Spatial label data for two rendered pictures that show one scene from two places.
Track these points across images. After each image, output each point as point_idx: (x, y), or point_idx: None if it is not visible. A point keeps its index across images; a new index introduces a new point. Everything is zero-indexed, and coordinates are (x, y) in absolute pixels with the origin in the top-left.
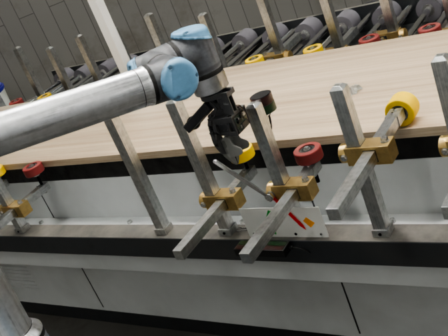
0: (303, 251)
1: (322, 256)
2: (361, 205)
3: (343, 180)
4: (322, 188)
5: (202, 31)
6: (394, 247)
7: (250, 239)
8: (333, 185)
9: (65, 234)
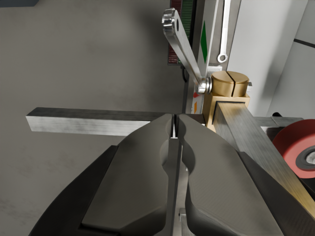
0: (186, 74)
1: (184, 92)
2: (277, 108)
3: (302, 115)
4: (311, 74)
5: None
6: (178, 164)
7: (62, 118)
8: (305, 94)
9: None
